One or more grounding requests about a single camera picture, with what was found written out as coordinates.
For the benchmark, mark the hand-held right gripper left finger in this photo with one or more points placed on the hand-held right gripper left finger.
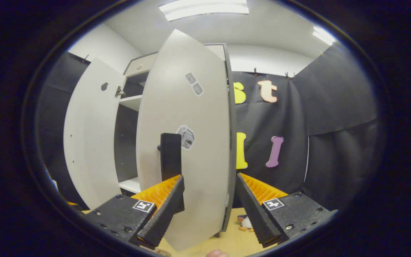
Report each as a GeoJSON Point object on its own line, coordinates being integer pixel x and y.
{"type": "Point", "coordinates": [164, 216]}

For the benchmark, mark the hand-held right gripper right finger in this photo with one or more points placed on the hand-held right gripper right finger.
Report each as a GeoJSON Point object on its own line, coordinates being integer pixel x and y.
{"type": "Point", "coordinates": [253, 212]}

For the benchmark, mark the grey cabinet door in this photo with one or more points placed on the grey cabinet door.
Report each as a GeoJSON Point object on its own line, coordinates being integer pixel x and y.
{"type": "Point", "coordinates": [91, 142]}
{"type": "Point", "coordinates": [205, 142]}

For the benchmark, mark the penguin plush toy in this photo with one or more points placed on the penguin plush toy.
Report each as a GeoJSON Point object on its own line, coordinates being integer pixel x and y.
{"type": "Point", "coordinates": [246, 223]}

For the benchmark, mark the black backdrop cloth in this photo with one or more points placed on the black backdrop cloth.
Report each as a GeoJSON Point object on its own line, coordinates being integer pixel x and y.
{"type": "Point", "coordinates": [334, 107]}

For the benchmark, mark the small ceiling light panel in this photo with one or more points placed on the small ceiling light panel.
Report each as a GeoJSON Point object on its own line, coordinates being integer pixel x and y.
{"type": "Point", "coordinates": [323, 35]}

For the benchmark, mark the large ceiling light panel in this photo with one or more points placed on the large ceiling light panel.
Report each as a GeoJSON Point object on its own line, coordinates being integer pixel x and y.
{"type": "Point", "coordinates": [205, 9]}

